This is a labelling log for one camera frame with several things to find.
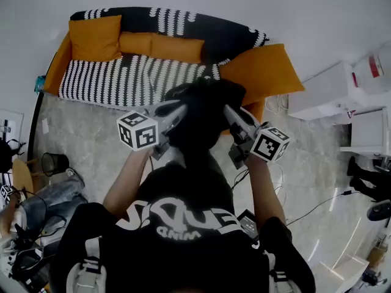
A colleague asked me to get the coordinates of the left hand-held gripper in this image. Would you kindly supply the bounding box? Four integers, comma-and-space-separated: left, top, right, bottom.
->
117, 99, 188, 161

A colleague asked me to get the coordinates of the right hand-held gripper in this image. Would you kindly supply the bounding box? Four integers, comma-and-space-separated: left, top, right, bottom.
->
222, 104, 291, 171

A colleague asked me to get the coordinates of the black garment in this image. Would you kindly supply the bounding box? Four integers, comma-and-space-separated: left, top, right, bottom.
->
164, 77, 247, 153

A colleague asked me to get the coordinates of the orange sofa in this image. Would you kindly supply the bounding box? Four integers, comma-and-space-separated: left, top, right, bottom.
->
42, 7, 306, 134

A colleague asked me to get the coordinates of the person's right forearm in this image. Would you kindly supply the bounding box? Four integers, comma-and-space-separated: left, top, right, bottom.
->
245, 159, 287, 226

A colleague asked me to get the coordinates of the person's left forearm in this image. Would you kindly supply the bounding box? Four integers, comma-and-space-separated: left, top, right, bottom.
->
103, 147, 154, 220

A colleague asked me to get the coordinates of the large orange cushion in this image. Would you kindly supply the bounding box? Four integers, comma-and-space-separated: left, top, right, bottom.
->
217, 43, 306, 107

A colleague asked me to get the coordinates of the small square orange cushion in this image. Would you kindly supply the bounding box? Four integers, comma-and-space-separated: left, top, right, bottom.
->
68, 14, 123, 63

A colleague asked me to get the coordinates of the white sink cabinet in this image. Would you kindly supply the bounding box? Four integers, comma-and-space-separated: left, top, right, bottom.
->
338, 106, 389, 157

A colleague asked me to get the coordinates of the black mesh waste bin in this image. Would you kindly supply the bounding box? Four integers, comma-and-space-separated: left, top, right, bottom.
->
40, 151, 70, 177

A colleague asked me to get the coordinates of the teal object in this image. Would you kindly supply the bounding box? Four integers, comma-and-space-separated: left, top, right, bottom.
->
34, 74, 47, 95

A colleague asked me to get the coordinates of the person's black printed shirt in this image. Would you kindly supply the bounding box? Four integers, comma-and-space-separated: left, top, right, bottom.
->
50, 150, 317, 293

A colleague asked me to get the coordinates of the clear water bottle red label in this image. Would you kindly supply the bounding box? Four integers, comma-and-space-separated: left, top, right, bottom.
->
352, 45, 391, 95

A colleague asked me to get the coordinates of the wooden stool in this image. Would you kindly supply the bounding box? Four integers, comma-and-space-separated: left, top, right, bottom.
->
11, 158, 47, 195

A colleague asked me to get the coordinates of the black chair base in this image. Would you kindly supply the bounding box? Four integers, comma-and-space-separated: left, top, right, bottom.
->
365, 199, 391, 222

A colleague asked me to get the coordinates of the small black hanging bag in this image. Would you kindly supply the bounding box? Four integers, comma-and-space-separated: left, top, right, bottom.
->
0, 138, 27, 174

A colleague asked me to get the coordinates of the white low table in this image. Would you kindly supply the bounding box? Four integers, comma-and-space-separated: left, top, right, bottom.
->
313, 253, 370, 293

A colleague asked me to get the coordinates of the white floor cable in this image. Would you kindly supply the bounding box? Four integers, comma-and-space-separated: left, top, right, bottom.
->
263, 94, 290, 115

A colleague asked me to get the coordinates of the black recorder box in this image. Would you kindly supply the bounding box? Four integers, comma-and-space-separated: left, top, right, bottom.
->
236, 208, 261, 244

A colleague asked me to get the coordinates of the black floor cable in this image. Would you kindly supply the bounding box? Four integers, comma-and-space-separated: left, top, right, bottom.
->
285, 189, 362, 228

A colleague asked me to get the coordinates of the grey shoulder strap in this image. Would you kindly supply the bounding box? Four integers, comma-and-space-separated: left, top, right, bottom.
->
65, 236, 108, 293
262, 250, 303, 293

